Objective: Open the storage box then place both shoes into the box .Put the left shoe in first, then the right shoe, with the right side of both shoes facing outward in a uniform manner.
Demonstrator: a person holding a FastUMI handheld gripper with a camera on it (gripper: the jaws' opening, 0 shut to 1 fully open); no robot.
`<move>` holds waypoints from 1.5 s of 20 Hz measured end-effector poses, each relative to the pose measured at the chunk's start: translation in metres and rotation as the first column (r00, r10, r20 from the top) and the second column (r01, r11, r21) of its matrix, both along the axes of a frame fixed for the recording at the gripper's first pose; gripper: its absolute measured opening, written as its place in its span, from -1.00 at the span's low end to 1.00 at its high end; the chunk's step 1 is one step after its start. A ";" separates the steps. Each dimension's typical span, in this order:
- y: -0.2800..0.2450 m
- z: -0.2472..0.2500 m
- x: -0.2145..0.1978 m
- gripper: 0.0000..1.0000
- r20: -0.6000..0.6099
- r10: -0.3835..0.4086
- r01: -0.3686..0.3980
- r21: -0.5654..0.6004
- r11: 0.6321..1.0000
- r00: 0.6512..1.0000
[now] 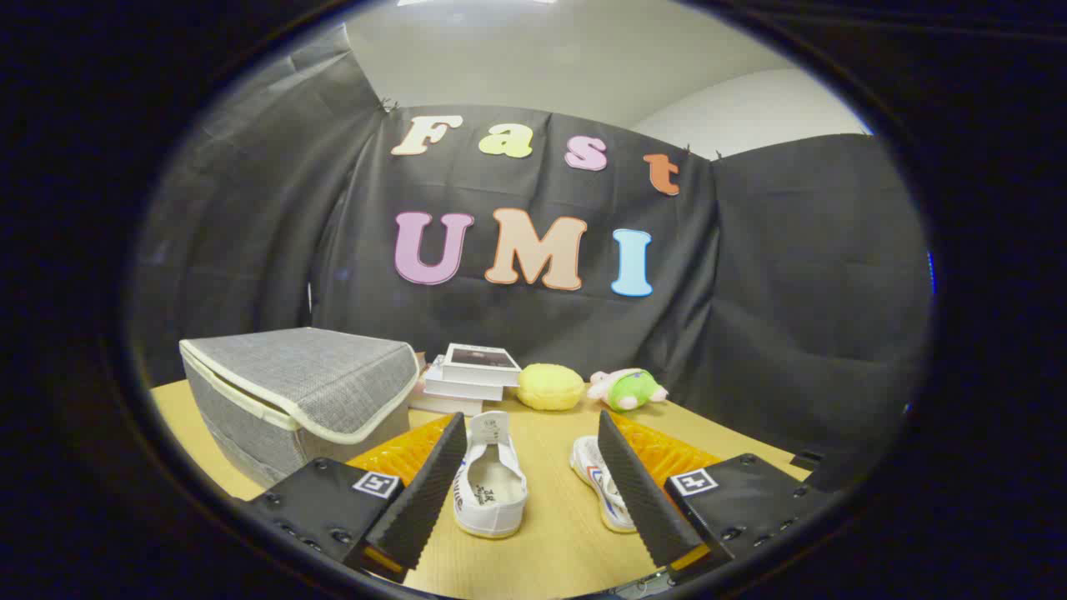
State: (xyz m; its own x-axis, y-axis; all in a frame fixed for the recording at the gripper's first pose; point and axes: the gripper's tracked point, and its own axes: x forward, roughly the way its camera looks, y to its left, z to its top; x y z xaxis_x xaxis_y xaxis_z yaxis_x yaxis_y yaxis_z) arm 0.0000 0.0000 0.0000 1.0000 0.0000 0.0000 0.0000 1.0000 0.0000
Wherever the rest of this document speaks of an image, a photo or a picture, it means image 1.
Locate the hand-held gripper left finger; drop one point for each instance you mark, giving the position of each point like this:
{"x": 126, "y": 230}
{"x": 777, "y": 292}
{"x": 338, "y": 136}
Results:
{"x": 425, "y": 492}

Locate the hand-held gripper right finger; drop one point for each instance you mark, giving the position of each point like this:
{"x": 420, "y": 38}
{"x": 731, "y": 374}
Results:
{"x": 638, "y": 492}

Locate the white canvas shoe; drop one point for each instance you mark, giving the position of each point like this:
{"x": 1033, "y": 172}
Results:
{"x": 492, "y": 500}
{"x": 596, "y": 479}

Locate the grey fabric storage box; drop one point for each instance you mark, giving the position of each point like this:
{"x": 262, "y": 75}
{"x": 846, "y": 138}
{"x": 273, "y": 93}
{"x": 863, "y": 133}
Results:
{"x": 292, "y": 375}

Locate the white book pink cover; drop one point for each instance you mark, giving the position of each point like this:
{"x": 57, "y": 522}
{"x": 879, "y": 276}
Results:
{"x": 446, "y": 406}

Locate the pink and green plush toy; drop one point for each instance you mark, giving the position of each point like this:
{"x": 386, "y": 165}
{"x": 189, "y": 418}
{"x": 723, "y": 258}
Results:
{"x": 631, "y": 390}

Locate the yellow round plush toy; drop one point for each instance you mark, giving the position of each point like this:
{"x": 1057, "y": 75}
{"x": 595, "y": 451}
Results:
{"x": 550, "y": 387}

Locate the white book dark cover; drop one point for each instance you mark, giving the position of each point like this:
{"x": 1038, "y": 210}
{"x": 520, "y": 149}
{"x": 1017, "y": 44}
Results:
{"x": 479, "y": 364}

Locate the black table clamp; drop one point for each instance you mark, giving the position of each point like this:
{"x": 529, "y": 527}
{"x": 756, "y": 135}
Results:
{"x": 807, "y": 460}

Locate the black backdrop cloth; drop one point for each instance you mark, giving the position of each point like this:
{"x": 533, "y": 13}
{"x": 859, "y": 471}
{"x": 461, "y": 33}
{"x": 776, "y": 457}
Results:
{"x": 750, "y": 292}

